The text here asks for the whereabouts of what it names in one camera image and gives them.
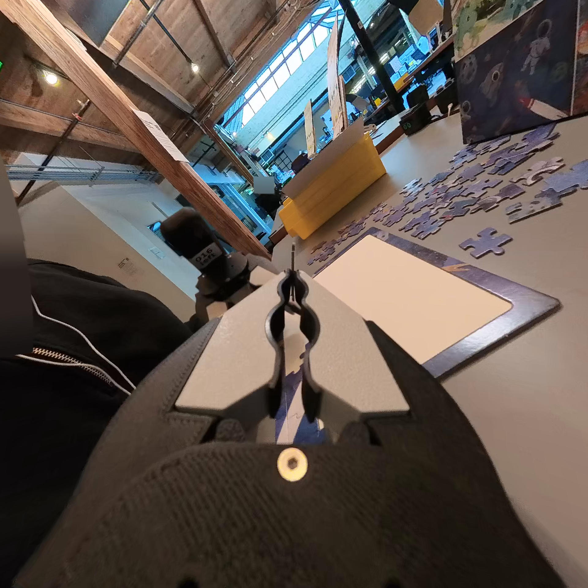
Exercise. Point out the black pole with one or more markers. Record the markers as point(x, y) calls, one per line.
point(367, 46)

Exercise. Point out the black device green display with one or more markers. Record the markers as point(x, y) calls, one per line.
point(415, 124)

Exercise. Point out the dark blue starry jigsaw piece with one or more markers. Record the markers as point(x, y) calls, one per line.
point(293, 257)

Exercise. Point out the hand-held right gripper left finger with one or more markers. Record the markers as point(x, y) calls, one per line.
point(229, 367)

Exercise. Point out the wooden tilted stand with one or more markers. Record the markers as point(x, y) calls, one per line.
point(334, 69)
point(308, 124)

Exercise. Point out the four-picture puzzle reference board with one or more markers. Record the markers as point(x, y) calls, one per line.
point(514, 69)

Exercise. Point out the space puzzle frame tray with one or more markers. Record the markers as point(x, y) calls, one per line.
point(413, 285)

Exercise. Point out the white paper notice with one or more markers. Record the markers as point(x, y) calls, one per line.
point(160, 135)

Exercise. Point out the puzzle pieces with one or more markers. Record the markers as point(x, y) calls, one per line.
point(487, 242)

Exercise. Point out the white cardboard sheet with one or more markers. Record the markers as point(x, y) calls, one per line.
point(321, 160)

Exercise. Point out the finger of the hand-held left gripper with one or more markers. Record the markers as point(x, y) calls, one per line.
point(264, 277)

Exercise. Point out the wooden support beam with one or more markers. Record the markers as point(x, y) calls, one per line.
point(115, 105)

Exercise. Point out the yellow plastic bin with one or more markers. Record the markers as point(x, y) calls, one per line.
point(330, 193)

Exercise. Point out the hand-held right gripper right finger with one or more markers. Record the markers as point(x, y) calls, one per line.
point(358, 367)

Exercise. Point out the black charging dock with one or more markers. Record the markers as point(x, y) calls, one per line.
point(443, 99)

